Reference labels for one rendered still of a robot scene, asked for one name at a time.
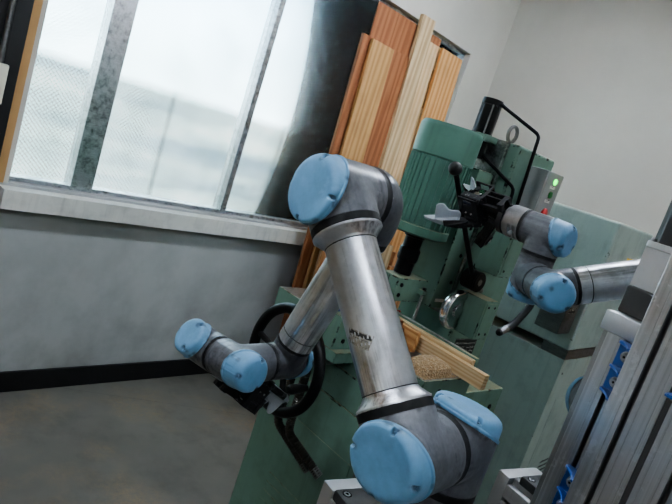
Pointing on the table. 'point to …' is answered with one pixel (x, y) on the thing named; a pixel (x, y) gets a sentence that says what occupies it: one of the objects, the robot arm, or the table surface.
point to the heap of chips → (431, 367)
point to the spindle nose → (408, 254)
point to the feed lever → (471, 279)
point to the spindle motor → (435, 175)
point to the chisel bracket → (405, 286)
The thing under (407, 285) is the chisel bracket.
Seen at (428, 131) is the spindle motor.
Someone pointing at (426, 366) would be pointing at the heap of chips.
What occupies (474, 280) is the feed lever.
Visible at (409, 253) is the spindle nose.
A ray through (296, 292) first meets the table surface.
